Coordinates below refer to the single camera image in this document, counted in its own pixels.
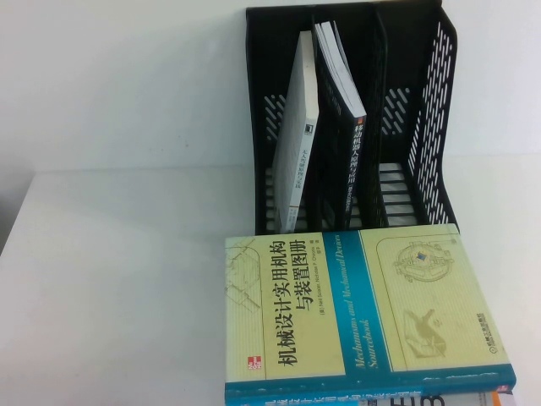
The yellow-green teal hardcover book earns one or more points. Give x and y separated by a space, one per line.
296 296

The orange and white book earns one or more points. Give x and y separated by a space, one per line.
486 399

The black plastic book stand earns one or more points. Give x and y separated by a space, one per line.
258 127

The dark robot ROS book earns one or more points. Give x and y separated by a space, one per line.
353 169

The white book with dark print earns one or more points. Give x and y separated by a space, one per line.
460 401

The white paperback book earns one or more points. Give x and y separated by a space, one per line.
296 139

